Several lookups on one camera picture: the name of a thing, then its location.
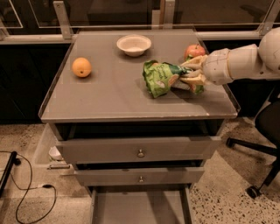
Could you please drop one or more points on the black office chair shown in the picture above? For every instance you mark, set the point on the black office chair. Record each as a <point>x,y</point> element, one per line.
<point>267,122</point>

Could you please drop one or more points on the grey drawer cabinet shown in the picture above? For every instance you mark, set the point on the grey drawer cabinet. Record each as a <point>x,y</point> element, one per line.
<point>113,101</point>

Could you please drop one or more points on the orange fruit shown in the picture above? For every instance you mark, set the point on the orange fruit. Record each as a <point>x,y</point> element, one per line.
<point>81,67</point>

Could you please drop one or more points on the red apple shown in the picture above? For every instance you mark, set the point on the red apple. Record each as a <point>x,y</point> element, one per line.
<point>193,51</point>

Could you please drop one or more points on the middle grey drawer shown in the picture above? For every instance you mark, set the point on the middle grey drawer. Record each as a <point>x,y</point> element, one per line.
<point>142,176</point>

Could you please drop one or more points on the grey drawer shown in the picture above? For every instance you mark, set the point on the grey drawer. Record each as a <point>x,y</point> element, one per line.
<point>142,176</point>
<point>143,206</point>
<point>126,150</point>

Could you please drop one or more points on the white paper bowl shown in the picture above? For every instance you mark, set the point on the white paper bowl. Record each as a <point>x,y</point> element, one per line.
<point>134,45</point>

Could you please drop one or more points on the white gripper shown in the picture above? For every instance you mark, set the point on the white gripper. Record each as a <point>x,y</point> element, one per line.
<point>217,66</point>

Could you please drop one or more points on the black floor bar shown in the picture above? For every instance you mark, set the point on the black floor bar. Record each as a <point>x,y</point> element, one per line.
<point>7,171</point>

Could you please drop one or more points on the green rice chip bag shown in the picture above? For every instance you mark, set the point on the green rice chip bag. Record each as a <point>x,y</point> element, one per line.
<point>160,78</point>

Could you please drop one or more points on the top grey drawer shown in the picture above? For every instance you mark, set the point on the top grey drawer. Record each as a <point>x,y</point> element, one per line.
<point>126,150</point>

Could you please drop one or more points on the bottom grey drawer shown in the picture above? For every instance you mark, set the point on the bottom grey drawer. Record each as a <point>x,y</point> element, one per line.
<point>143,206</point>

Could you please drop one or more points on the metal window bracket right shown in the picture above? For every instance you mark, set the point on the metal window bracket right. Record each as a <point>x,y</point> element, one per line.
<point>269,19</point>

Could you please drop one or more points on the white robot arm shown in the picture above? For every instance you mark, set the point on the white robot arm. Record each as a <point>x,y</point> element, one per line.
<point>255,62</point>

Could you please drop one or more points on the metal window bracket left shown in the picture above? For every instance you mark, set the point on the metal window bracket left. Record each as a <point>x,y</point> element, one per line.
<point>64,25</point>

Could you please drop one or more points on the metal window bracket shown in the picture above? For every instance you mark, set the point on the metal window bracket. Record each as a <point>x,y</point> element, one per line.
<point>169,8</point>
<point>64,25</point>
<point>269,19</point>

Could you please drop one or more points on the metal window bracket centre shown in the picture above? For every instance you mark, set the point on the metal window bracket centre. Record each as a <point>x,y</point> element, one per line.
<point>169,8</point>

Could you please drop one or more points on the clear plastic bin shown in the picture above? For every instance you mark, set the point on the clear plastic bin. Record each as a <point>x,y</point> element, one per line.
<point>43,161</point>

